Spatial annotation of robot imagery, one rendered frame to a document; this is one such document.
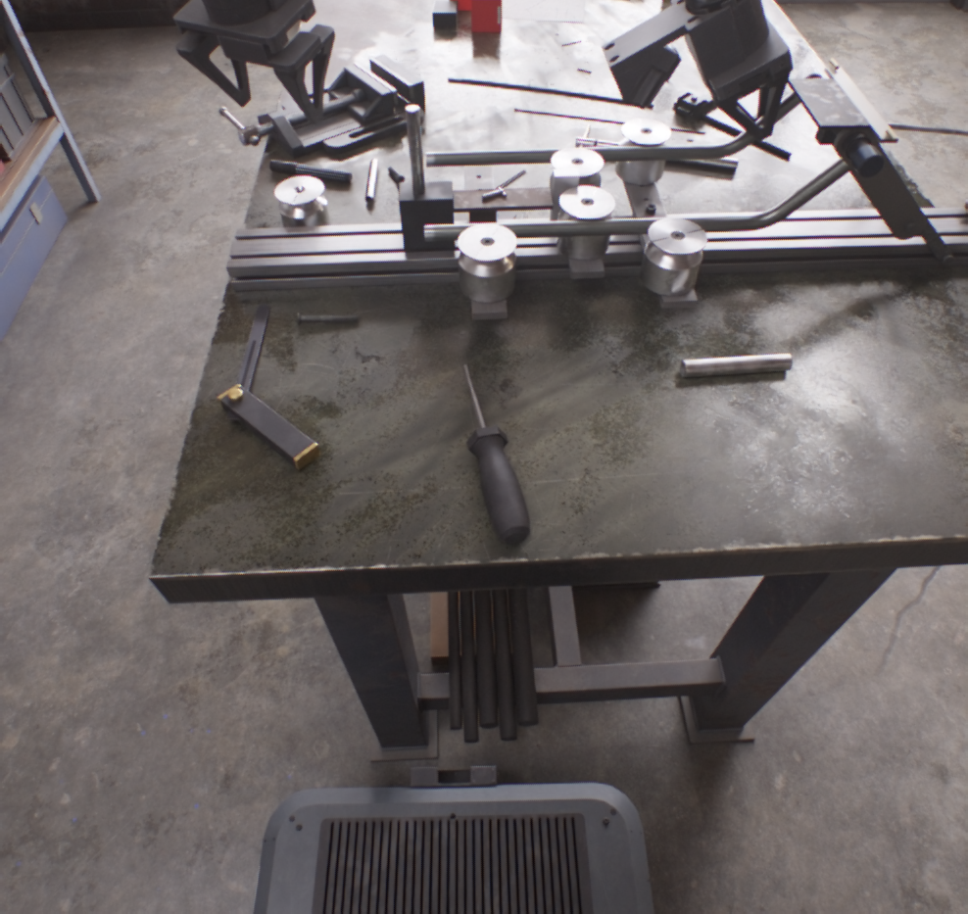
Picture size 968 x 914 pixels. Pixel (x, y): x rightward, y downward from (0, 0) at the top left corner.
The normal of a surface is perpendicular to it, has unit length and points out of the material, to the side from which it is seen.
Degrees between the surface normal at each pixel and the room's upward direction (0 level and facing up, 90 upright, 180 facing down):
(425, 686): 0
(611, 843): 0
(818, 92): 0
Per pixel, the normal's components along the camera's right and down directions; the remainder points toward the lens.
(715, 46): 0.05, 0.78
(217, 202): 0.00, -0.62
